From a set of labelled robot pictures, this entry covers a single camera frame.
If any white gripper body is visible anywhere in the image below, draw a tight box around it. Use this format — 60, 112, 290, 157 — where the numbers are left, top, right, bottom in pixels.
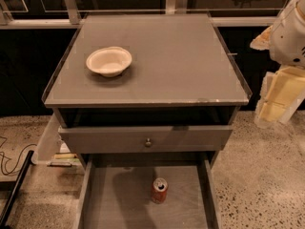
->
270, 0, 305, 67

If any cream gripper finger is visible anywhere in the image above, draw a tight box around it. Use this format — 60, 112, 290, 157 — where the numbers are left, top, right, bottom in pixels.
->
254, 65, 305, 128
250, 26, 273, 51

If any red coke can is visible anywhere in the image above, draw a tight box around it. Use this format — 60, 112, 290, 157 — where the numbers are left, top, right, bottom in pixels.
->
151, 177, 169, 204

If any grey drawer cabinet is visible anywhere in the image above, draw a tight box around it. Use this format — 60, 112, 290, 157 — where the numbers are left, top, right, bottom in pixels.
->
41, 12, 253, 229

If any grey top drawer front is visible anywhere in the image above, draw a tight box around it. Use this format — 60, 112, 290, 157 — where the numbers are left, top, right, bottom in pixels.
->
59, 125, 233, 154

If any round brass drawer knob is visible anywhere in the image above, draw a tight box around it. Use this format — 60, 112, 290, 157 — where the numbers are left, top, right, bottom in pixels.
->
145, 138, 153, 148

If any open grey middle drawer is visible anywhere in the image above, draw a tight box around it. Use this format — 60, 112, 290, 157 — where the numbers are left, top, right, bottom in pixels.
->
72, 153, 223, 229

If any white paper bowl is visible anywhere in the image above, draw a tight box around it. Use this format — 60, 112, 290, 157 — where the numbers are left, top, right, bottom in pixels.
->
86, 47, 132, 77

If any clear plastic bin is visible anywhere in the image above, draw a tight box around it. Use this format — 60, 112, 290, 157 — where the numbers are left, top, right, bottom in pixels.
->
31, 115, 80, 167

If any black bar on floor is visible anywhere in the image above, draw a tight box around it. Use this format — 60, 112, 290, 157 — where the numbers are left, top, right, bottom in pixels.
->
0, 151, 34, 229

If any metal window rail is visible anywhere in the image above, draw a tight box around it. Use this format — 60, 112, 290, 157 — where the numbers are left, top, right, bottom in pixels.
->
0, 0, 292, 29

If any black cable on floor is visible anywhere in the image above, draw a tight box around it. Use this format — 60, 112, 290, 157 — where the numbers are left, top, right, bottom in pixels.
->
0, 135, 38, 177

